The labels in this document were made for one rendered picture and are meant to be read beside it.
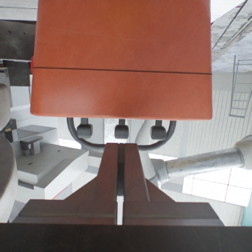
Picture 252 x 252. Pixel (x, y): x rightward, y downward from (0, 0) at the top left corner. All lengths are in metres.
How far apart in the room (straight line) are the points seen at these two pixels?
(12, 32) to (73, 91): 1.17
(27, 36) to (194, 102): 1.22
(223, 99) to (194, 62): 13.49
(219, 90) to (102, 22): 13.45
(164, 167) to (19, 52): 1.08
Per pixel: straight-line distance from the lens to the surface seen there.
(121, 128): 0.26
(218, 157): 1.01
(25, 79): 1.43
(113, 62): 0.18
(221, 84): 13.57
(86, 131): 0.26
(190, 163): 0.97
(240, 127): 14.22
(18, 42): 1.33
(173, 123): 0.32
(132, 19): 0.19
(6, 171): 1.74
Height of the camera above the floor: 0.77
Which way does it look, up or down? 14 degrees up
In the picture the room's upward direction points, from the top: 178 degrees counter-clockwise
